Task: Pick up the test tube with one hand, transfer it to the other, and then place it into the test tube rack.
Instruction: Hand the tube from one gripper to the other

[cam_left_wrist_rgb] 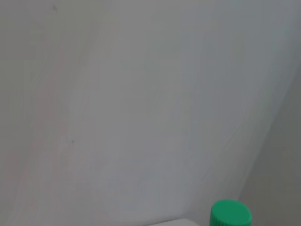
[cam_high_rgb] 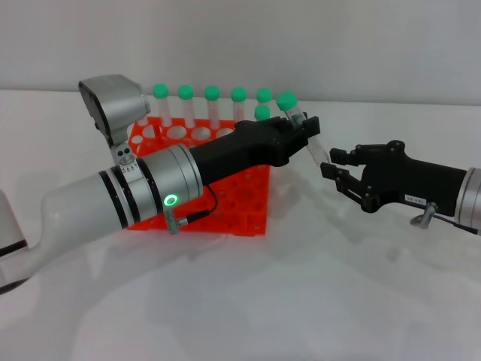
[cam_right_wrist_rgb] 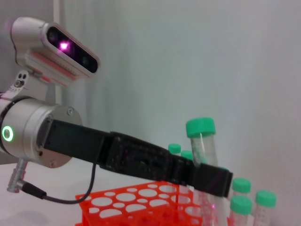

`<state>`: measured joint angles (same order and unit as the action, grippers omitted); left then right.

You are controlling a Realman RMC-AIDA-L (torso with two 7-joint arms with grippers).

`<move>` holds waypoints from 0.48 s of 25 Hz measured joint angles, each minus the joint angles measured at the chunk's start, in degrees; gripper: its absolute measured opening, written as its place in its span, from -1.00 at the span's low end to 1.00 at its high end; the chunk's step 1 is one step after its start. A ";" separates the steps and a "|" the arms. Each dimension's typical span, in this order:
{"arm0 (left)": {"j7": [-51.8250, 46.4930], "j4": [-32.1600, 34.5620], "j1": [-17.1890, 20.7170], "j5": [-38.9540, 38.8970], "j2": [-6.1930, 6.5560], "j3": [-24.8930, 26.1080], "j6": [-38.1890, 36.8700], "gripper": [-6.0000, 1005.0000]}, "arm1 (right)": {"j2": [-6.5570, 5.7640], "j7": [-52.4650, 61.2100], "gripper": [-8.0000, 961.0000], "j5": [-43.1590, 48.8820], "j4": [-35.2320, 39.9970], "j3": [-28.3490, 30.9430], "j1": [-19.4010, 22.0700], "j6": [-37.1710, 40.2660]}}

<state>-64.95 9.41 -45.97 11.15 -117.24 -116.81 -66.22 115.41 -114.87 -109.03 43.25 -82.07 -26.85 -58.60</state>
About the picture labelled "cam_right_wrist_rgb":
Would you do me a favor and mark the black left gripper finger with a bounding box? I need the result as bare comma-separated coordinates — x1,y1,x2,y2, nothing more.
173,155,234,198

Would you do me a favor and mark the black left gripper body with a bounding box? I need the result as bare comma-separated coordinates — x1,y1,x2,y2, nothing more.
36,119,175,184

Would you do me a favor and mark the orange test tube rack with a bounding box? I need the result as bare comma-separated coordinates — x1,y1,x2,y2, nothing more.
75,181,236,226

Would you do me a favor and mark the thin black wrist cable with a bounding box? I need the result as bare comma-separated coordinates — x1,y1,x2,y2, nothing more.
22,162,97,205

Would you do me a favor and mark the silver camera mount bracket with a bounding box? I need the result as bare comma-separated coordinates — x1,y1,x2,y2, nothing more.
6,69,62,106

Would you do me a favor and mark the silver angled cable connector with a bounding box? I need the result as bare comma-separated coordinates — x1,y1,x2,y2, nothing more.
6,158,27,193

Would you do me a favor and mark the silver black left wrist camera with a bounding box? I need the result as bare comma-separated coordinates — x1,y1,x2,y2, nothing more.
6,16,101,88

